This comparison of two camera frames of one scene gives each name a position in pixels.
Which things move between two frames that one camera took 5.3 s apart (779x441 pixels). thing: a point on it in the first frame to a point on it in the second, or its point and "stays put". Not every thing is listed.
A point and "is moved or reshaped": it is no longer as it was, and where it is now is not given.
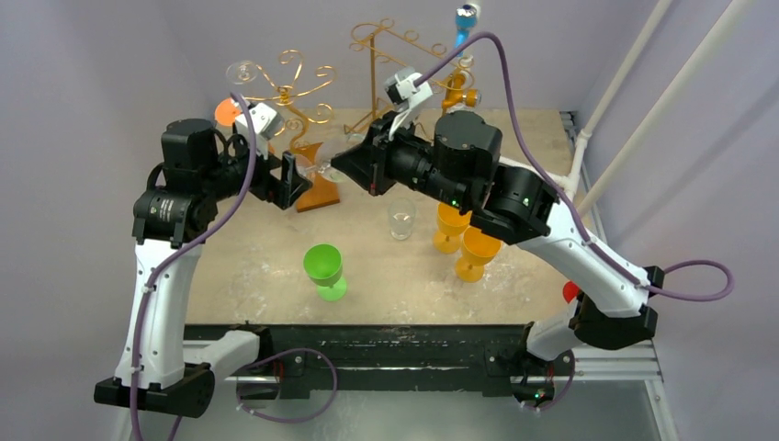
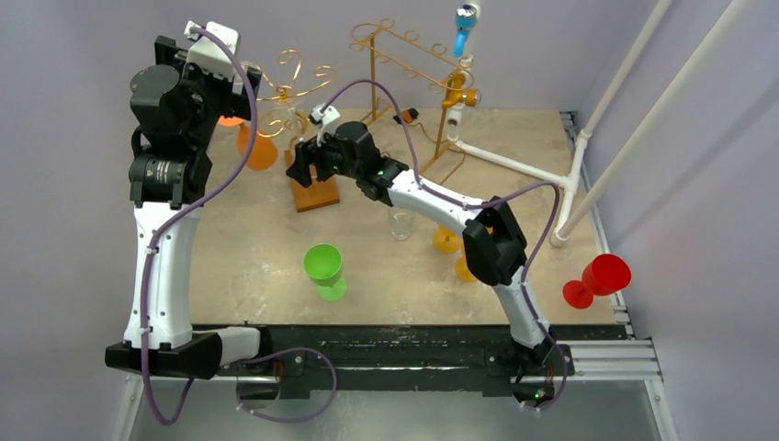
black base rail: [394, 358] stays put
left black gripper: [280, 192] to [233, 103]
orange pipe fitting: [455, 95] stays put
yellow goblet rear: [452, 224] stays put
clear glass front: [309, 167] is moved or reshaped
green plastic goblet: [323, 265] stays put
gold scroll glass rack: [316, 190] stays put
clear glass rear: [401, 217] stays put
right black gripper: [379, 165] to [310, 157]
